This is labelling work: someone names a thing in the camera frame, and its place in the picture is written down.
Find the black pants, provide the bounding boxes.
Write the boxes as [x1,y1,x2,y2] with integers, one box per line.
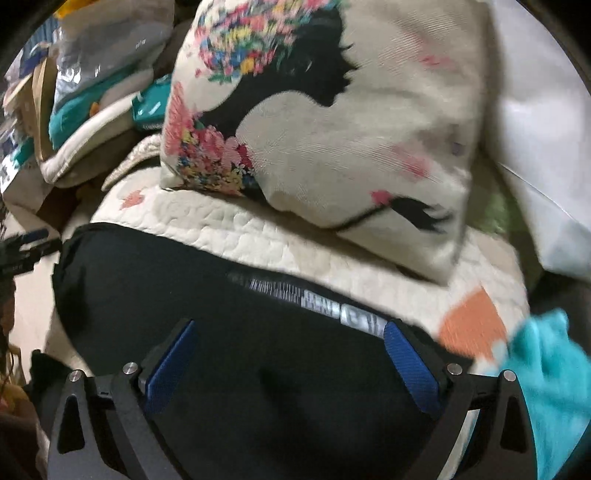
[53,224,436,479]

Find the teal cartoon fleece blanket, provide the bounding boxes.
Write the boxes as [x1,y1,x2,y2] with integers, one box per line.
[501,309,590,479]

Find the beige padded chair cushion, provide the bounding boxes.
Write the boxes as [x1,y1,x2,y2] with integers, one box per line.
[38,91,146,188]

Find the heart patterned quilt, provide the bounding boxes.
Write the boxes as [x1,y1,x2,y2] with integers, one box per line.
[63,141,530,373]

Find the brown cardboard box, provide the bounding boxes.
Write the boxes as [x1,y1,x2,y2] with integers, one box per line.
[3,56,57,163]

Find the teal wipes package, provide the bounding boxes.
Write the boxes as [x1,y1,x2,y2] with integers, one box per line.
[131,74,171,131]

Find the clear plastic bag bundle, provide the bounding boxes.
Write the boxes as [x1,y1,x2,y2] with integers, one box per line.
[53,1,175,111]

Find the yellow bag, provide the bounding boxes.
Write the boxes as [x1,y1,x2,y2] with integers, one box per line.
[54,0,97,20]

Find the white pillow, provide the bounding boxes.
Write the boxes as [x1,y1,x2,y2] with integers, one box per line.
[484,1,590,281]

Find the floral woman print cushion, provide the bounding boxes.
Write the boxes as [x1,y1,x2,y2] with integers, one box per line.
[160,1,490,283]

